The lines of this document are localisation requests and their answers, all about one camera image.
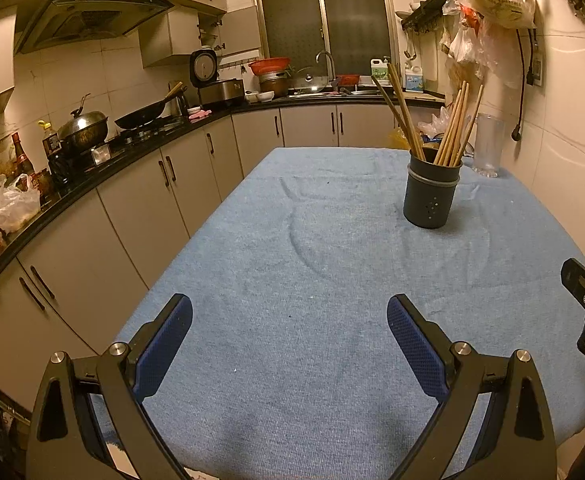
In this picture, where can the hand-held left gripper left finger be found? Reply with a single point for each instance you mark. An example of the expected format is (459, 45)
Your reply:
(165, 345)

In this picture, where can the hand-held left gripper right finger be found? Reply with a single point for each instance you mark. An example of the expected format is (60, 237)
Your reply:
(415, 345)

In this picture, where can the dark grey chopstick holder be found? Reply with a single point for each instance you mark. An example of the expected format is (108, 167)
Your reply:
(430, 200)

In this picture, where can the beige kitchen base cabinets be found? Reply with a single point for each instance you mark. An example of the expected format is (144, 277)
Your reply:
(137, 220)

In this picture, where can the blue towel table cloth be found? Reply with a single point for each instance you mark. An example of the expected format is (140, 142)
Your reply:
(297, 285)

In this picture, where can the clear plastic pitcher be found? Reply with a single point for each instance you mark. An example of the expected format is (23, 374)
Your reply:
(489, 150)

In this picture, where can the small steel box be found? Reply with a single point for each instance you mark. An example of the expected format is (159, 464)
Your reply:
(101, 155)

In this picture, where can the black jar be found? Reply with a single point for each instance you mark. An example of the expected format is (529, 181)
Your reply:
(60, 172)

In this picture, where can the clear bag on counter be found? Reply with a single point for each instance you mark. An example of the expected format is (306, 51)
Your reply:
(12, 207)

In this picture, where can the gas stove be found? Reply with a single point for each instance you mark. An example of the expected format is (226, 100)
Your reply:
(152, 130)

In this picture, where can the white plastic bag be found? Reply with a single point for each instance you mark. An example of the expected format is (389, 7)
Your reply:
(435, 125)

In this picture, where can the black frying pan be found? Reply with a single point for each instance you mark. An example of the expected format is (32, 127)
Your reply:
(140, 117)

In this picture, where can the steel wok with lid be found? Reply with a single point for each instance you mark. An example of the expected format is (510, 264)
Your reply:
(85, 130)

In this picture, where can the pink cloth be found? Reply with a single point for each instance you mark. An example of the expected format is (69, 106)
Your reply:
(200, 114)

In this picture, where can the oil bottle yellow cap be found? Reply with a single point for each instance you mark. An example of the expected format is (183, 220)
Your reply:
(47, 142)

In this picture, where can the dark sauce bottle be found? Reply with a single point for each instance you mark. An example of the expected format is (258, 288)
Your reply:
(21, 160)

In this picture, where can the wooden cutting board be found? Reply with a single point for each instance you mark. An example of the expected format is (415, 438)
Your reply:
(427, 96)

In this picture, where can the wooden spatula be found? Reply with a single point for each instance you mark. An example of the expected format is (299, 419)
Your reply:
(174, 91)

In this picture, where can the steel sink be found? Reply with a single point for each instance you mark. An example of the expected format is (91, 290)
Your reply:
(362, 92)

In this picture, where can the rice cooker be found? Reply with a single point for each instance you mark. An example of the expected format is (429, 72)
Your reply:
(217, 90)

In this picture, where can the white blue detergent bottle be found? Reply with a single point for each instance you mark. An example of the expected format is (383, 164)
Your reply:
(415, 80)

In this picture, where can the white bowls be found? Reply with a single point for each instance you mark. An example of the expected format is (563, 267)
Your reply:
(265, 96)

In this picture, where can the black kitchen countertop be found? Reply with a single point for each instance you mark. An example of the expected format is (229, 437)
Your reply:
(302, 100)

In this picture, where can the hanging clear plastic bags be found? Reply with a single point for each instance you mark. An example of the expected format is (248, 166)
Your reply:
(465, 45)

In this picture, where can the white green detergent bottle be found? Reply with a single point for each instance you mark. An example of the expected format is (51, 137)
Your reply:
(380, 74)

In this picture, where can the small red bowl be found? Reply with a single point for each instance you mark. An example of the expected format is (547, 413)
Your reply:
(347, 80)

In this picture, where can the steel pot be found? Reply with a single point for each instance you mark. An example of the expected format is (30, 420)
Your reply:
(272, 85)

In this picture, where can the glass pot lid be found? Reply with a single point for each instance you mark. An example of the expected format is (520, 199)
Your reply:
(310, 81)

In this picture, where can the chrome faucet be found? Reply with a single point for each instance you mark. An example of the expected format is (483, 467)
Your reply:
(332, 72)

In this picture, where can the red basin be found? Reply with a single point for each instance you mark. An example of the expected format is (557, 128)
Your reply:
(270, 66)

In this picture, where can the steel range hood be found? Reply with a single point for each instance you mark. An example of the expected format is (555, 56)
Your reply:
(97, 15)

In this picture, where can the kitchen window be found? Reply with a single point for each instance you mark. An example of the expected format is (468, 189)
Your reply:
(292, 15)

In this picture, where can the wall power socket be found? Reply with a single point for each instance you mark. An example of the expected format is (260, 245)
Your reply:
(537, 70)

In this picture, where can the black wall shelf rack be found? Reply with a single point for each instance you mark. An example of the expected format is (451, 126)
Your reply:
(425, 10)

